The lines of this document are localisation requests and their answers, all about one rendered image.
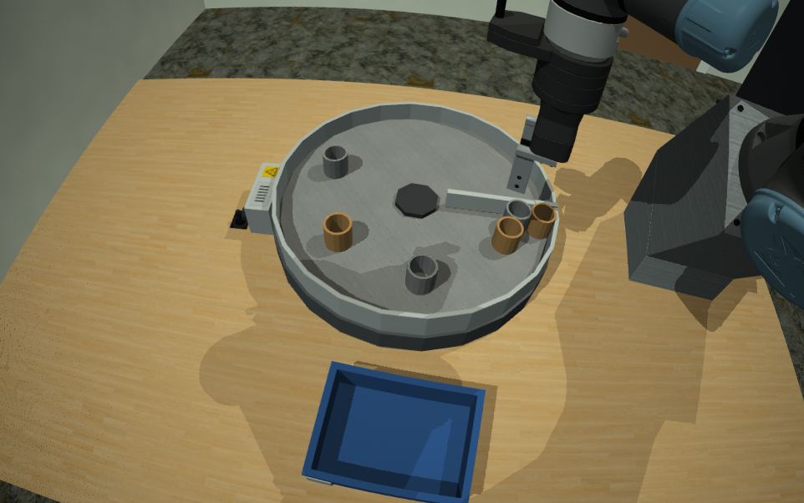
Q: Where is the grey metal sleeve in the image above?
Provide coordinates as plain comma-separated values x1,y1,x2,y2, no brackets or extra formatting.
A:
405,253,438,295
503,199,532,233
323,145,349,179

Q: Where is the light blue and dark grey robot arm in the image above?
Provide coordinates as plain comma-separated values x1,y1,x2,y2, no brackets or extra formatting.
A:
553,0,804,310

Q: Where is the bronze bushing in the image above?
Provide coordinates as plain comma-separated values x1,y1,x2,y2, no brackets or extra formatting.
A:
323,212,353,252
526,203,557,239
491,216,524,255

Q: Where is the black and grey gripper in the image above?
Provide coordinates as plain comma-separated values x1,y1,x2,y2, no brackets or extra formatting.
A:
486,0,628,194

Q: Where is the grey round turntable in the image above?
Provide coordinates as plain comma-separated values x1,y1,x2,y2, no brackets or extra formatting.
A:
230,102,559,352

